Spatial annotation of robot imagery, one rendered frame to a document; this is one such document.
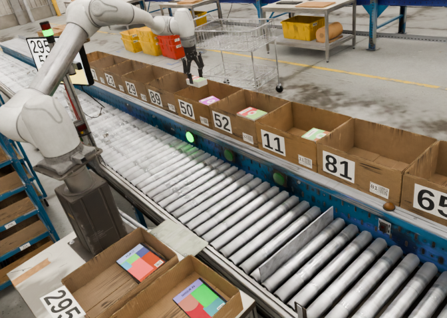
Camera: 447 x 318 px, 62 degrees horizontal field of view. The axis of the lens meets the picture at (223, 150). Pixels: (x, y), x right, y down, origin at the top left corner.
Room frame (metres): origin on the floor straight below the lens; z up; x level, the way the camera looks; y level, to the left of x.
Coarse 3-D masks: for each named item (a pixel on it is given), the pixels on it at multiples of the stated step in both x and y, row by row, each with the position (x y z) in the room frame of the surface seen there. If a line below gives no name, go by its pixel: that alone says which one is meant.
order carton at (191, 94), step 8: (208, 80) 2.52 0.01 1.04; (184, 88) 2.43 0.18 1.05; (192, 88) 2.47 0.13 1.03; (200, 88) 2.51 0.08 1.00; (208, 88) 2.54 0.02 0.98; (216, 88) 2.46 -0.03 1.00; (224, 88) 2.39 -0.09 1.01; (232, 88) 2.31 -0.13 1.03; (240, 88) 2.25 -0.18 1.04; (176, 96) 2.35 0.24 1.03; (184, 96) 2.42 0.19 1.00; (192, 96) 2.46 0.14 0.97; (200, 96) 2.50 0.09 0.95; (208, 96) 2.53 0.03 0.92; (216, 96) 2.47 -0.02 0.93; (224, 96) 2.40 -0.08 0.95; (176, 104) 2.37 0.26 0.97; (192, 104) 2.20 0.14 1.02; (200, 104) 2.13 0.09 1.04; (200, 112) 2.14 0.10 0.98; (208, 112) 2.07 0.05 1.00; (192, 120) 2.24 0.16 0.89; (200, 120) 2.16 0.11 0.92; (208, 120) 2.09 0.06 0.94
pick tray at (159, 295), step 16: (192, 256) 1.07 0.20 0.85; (176, 272) 1.04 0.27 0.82; (192, 272) 1.07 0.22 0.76; (208, 272) 1.00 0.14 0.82; (160, 288) 0.99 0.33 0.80; (176, 288) 1.01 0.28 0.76; (224, 288) 0.94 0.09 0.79; (128, 304) 0.91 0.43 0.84; (144, 304) 0.94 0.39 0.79; (160, 304) 0.95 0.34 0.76; (224, 304) 0.83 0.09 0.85; (240, 304) 0.86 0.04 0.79
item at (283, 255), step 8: (320, 216) 1.20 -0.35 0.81; (328, 216) 1.23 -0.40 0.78; (312, 224) 1.17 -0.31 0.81; (320, 224) 1.20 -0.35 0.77; (328, 224) 1.23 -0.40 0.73; (304, 232) 1.14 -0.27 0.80; (312, 232) 1.16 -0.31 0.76; (296, 240) 1.11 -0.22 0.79; (304, 240) 1.13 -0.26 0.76; (288, 248) 1.08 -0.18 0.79; (296, 248) 1.10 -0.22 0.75; (272, 256) 1.03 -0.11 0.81; (280, 256) 1.05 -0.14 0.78; (288, 256) 1.08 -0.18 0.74; (264, 264) 1.00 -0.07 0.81; (272, 264) 1.02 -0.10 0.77; (280, 264) 1.05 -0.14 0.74; (264, 272) 1.00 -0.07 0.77; (272, 272) 1.02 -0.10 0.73; (264, 280) 0.99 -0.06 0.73
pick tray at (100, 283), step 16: (128, 240) 1.27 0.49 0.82; (144, 240) 1.31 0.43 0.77; (96, 256) 1.18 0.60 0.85; (112, 256) 1.21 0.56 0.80; (176, 256) 1.09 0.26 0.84; (80, 272) 1.13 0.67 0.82; (96, 272) 1.16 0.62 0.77; (112, 272) 1.16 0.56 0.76; (160, 272) 1.04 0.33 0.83; (80, 288) 1.10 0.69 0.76; (96, 288) 1.09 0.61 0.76; (112, 288) 1.07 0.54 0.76; (128, 288) 1.05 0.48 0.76; (144, 288) 0.99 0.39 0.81; (80, 304) 1.02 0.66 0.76; (96, 304) 1.01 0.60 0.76; (112, 304) 0.91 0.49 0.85
